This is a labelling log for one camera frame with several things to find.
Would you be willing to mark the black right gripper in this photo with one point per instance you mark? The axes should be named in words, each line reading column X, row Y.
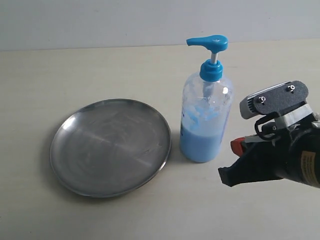
column 296, row 159

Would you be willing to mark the blue soap pump bottle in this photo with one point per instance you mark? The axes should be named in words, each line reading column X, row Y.
column 206, row 103

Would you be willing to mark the round stainless steel plate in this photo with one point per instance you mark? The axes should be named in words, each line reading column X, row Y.
column 110, row 148

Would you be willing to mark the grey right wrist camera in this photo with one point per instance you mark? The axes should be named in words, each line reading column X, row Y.
column 285, row 103

